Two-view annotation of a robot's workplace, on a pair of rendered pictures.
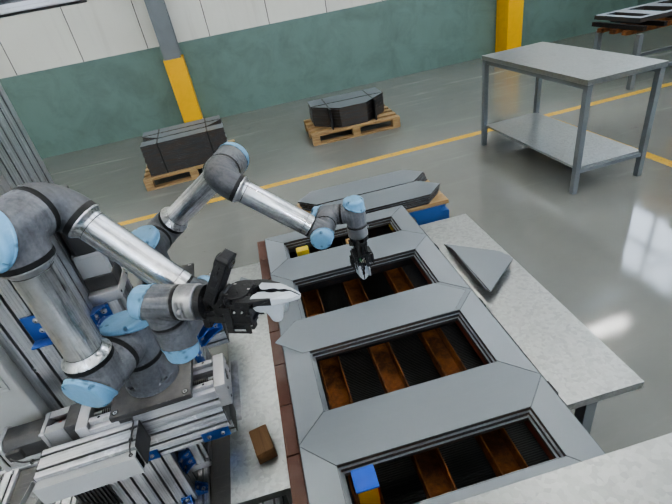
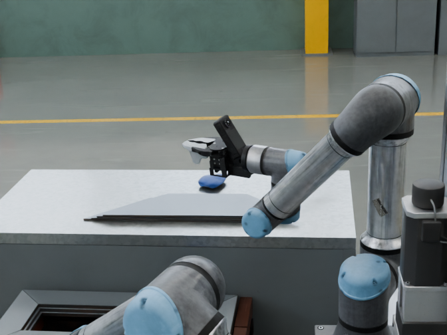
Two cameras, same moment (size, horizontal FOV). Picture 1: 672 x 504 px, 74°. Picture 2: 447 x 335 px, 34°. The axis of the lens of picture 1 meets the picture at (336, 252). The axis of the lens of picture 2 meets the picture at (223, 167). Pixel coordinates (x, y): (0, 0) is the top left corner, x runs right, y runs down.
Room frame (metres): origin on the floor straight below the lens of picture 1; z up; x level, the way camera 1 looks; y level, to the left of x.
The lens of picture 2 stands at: (2.51, 0.67, 2.09)
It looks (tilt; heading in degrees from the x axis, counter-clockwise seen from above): 20 degrees down; 195
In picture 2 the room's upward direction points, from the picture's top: 3 degrees counter-clockwise
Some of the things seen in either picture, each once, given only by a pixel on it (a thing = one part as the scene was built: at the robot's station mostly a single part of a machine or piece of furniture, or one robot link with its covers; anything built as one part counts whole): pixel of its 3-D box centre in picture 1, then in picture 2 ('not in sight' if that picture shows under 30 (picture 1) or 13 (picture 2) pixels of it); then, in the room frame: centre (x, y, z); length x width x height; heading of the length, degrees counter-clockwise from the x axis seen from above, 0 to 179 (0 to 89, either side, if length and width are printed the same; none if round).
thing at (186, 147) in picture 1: (188, 149); not in sight; (5.76, 1.62, 0.26); 1.20 x 0.80 x 0.53; 101
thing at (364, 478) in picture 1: (365, 480); not in sight; (0.64, 0.03, 0.88); 0.06 x 0.06 x 0.02; 7
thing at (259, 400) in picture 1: (252, 349); not in sight; (1.41, 0.42, 0.66); 1.30 x 0.20 x 0.03; 7
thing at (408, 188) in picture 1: (368, 197); not in sight; (2.31, -0.24, 0.82); 0.80 x 0.40 x 0.06; 97
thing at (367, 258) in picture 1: (361, 250); not in sight; (1.42, -0.10, 1.05); 0.09 x 0.08 x 0.12; 7
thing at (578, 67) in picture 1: (556, 110); not in sight; (4.08, -2.30, 0.47); 1.50 x 0.70 x 0.95; 9
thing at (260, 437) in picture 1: (262, 443); not in sight; (0.92, 0.35, 0.70); 0.10 x 0.06 x 0.05; 19
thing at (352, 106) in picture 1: (348, 114); not in sight; (6.22, -0.53, 0.20); 1.20 x 0.80 x 0.41; 96
